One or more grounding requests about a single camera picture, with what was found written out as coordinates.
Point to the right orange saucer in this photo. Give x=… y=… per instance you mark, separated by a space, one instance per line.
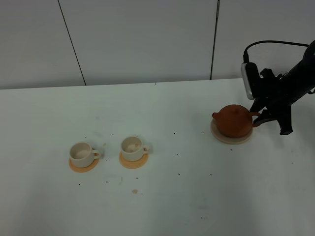
x=133 y=164

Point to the brown clay teapot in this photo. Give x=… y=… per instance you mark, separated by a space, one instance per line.
x=234 y=121

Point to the beige round teapot coaster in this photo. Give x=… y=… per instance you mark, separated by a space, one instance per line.
x=227 y=140

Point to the orange saucer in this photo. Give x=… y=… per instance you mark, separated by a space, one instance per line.
x=84 y=169
x=133 y=164

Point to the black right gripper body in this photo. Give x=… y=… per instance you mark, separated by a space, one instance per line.
x=276 y=89

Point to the white teacup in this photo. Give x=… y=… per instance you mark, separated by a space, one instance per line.
x=82 y=154
x=132 y=149

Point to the right white teacup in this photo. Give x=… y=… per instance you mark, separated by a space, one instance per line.
x=132 y=149

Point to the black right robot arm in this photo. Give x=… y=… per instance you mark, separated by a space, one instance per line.
x=304 y=82

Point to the left white teacup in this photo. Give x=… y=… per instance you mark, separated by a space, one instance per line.
x=82 y=154

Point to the left orange saucer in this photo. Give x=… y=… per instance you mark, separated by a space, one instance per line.
x=84 y=169

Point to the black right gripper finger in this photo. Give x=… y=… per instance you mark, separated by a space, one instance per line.
x=283 y=117
x=258 y=105

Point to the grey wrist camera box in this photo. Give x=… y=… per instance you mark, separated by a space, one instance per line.
x=250 y=77

